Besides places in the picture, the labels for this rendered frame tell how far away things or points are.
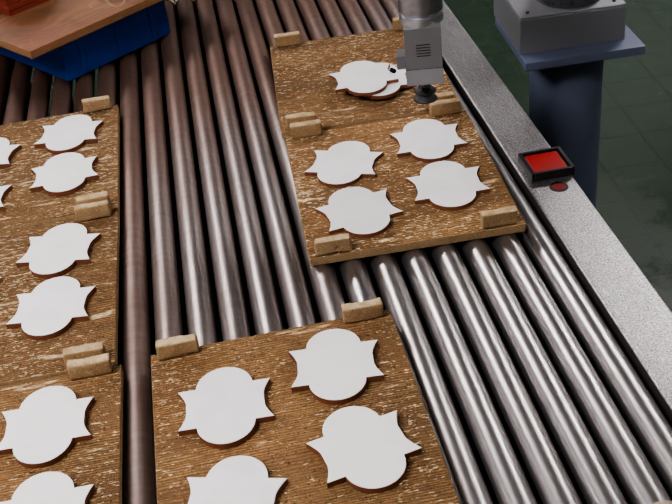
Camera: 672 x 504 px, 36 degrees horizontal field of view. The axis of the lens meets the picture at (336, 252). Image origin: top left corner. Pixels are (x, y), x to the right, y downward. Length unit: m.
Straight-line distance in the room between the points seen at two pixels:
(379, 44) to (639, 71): 2.11
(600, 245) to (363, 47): 0.85
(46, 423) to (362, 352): 0.43
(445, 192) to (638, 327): 0.42
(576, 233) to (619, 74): 2.59
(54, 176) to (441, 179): 0.71
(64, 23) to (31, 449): 1.22
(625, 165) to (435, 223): 2.02
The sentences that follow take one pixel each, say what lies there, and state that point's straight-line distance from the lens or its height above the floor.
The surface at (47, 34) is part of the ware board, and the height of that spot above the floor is 1.04.
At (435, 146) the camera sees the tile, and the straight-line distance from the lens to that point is 1.86.
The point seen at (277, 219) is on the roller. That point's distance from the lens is 1.75.
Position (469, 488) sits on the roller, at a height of 0.92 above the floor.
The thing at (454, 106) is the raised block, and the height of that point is 0.95.
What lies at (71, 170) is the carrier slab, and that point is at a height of 0.95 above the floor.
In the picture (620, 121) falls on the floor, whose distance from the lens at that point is 3.89.
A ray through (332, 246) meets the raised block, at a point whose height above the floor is 0.95.
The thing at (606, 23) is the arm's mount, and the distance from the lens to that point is 2.39.
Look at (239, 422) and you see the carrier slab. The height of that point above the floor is 0.95.
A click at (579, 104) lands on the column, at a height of 0.72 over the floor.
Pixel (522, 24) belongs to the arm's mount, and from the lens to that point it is 2.32.
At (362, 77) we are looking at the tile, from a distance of 2.09.
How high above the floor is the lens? 1.87
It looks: 35 degrees down
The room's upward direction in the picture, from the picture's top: 7 degrees counter-clockwise
